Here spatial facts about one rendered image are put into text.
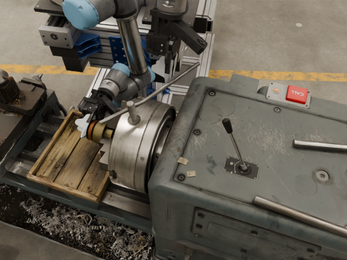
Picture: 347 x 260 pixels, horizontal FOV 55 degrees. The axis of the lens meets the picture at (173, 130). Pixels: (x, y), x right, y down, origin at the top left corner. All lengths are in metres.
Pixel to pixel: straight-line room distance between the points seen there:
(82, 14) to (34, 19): 2.60
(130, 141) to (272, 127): 0.42
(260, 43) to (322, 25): 0.71
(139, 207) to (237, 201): 0.51
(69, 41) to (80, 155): 0.53
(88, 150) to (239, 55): 2.05
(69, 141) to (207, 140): 0.69
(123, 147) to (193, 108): 0.24
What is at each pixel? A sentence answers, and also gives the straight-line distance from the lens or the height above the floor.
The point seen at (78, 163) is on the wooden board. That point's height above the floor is 0.88.
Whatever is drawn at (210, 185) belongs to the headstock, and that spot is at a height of 1.25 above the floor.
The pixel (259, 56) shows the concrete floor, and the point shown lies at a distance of 3.18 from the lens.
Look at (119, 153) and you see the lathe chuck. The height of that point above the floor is 1.19.
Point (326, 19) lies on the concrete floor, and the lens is 3.82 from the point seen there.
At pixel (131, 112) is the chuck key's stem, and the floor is 1.29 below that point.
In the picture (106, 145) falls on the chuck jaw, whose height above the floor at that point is 1.11.
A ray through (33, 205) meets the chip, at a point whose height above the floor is 0.54.
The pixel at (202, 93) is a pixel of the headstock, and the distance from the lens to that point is 1.07.
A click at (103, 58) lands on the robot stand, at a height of 0.88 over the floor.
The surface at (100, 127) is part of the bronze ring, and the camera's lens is 1.17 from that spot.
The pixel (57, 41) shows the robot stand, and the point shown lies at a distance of 1.63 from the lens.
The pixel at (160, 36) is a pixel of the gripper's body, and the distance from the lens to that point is 0.92.
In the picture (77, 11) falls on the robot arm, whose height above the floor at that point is 1.39.
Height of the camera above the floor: 2.04
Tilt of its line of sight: 54 degrees down
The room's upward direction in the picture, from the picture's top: straight up
